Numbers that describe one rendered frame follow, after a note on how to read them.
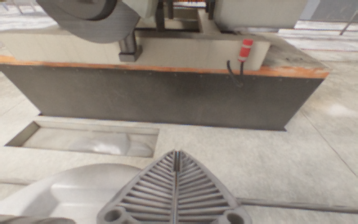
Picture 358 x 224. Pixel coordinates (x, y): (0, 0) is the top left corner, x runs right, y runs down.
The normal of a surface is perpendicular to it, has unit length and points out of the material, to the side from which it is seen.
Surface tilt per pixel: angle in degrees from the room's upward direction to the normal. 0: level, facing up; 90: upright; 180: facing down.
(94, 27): 90
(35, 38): 90
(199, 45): 90
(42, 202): 73
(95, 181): 0
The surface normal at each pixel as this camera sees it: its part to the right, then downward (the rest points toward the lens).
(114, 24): -0.07, 0.69
